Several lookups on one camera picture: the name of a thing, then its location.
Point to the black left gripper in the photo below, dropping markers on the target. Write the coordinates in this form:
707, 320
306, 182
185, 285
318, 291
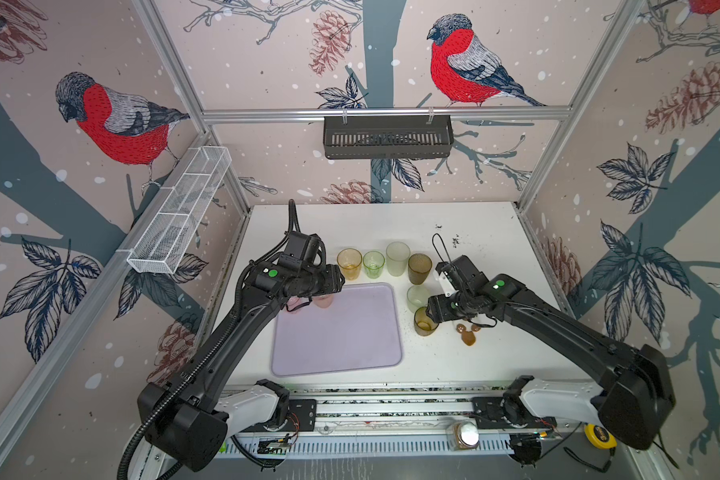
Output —
333, 279

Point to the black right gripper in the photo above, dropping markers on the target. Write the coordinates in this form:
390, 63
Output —
437, 309

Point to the pink glass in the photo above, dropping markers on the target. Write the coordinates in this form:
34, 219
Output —
296, 303
324, 301

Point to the olive amber glass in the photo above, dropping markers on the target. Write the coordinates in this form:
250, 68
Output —
424, 325

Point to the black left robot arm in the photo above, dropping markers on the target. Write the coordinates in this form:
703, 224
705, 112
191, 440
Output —
182, 417

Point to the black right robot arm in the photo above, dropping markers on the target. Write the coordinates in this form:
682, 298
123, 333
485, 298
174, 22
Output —
628, 391

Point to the lilac plastic tray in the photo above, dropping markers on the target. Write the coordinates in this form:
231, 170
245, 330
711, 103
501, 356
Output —
359, 330

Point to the pale green short glass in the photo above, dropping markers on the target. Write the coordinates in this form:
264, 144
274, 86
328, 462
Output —
417, 297

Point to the yellow glass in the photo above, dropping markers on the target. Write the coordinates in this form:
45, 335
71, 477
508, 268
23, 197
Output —
350, 261

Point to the brown white bear toy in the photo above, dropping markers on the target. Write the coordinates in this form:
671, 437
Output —
468, 333

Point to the brown tall glass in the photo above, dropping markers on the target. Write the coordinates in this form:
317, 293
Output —
418, 268

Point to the small green glass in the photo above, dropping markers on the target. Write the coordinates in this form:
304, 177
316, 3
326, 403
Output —
373, 264

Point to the pale green frosted glass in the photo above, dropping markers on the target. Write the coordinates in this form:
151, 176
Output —
397, 256

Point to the white lidded jar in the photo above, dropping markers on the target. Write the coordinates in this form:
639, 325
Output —
464, 435

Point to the yellow tape measure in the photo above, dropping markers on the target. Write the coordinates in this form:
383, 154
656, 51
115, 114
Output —
599, 437

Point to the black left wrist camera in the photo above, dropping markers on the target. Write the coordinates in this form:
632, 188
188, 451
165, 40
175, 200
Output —
303, 252

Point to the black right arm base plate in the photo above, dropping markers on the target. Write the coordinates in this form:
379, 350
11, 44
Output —
494, 413

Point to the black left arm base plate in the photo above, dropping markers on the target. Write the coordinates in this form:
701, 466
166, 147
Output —
300, 417

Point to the black hanging wire basket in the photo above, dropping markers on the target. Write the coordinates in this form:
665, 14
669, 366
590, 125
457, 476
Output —
387, 137

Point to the white wire mesh shelf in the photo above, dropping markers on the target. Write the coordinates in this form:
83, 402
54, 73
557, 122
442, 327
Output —
168, 235

